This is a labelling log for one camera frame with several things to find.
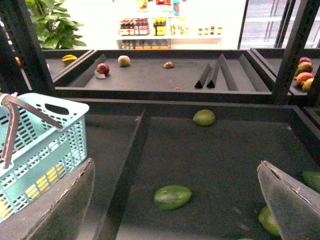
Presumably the green mango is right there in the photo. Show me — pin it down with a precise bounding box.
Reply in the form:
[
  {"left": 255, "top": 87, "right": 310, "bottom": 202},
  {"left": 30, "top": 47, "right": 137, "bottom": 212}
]
[
  {"left": 153, "top": 185, "right": 193, "bottom": 211},
  {"left": 258, "top": 205, "right": 280, "bottom": 237},
  {"left": 192, "top": 109, "right": 216, "bottom": 127}
]

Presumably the green mango lower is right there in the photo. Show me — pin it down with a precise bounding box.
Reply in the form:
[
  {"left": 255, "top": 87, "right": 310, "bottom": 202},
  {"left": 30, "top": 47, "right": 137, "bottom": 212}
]
[{"left": 258, "top": 205, "right": 280, "bottom": 237}]

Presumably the green mango middle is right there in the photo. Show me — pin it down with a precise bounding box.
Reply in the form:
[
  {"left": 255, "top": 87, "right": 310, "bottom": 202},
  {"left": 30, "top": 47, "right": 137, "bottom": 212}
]
[{"left": 153, "top": 185, "right": 193, "bottom": 211}]

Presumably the black lower fruit tray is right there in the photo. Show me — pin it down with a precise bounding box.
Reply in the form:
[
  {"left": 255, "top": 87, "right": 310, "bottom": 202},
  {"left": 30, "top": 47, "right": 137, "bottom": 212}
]
[{"left": 79, "top": 98, "right": 320, "bottom": 240}]

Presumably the white product shelf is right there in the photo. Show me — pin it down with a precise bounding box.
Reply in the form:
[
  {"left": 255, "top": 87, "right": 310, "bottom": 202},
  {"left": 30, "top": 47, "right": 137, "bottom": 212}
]
[{"left": 115, "top": 0, "right": 222, "bottom": 50}]

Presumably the yellow lemon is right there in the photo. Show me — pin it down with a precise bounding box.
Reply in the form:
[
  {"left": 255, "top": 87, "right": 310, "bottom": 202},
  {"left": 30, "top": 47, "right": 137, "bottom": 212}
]
[{"left": 0, "top": 200, "right": 12, "bottom": 220}]

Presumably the black fruit tray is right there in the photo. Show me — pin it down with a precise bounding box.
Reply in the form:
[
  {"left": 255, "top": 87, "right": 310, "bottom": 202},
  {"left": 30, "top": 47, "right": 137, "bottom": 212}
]
[
  {"left": 53, "top": 50, "right": 273, "bottom": 104},
  {"left": 79, "top": 98, "right": 320, "bottom": 240}
]

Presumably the yellow mango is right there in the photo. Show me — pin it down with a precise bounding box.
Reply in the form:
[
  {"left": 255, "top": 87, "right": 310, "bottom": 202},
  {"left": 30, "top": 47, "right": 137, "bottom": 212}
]
[{"left": 25, "top": 162, "right": 66, "bottom": 200}]

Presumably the teal plastic shopping basket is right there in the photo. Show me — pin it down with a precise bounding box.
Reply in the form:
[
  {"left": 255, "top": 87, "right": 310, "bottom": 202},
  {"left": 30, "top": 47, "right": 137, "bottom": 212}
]
[{"left": 0, "top": 93, "right": 89, "bottom": 221}]

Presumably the black shelf divider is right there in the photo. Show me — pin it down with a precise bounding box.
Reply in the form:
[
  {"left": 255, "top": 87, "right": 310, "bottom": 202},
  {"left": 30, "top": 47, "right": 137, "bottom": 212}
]
[{"left": 93, "top": 109, "right": 151, "bottom": 240}]

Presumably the brown basket handle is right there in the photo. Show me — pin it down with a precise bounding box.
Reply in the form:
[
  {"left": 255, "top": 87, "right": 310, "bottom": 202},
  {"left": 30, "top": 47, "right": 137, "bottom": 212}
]
[{"left": 0, "top": 92, "right": 63, "bottom": 169}]

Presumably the black upper fruit tray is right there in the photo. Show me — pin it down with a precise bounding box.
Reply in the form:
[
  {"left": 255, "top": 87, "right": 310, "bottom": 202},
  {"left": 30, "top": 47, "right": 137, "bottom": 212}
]
[{"left": 53, "top": 50, "right": 273, "bottom": 104}]

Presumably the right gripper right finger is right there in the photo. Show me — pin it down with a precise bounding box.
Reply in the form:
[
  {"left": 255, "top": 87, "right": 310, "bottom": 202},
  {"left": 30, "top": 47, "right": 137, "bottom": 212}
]
[{"left": 257, "top": 160, "right": 320, "bottom": 240}]

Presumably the green potted plant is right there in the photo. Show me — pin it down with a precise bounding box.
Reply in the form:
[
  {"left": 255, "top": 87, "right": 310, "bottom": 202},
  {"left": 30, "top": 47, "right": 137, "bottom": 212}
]
[{"left": 25, "top": 0, "right": 86, "bottom": 50}]

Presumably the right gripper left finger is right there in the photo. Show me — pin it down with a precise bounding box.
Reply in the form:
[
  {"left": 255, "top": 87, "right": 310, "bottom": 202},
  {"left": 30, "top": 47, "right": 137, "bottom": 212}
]
[{"left": 0, "top": 158, "right": 96, "bottom": 240}]

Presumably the green mango upper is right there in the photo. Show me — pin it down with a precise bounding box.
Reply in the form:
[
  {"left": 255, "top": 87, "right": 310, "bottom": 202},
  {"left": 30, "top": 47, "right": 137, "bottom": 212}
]
[{"left": 192, "top": 109, "right": 216, "bottom": 127}]

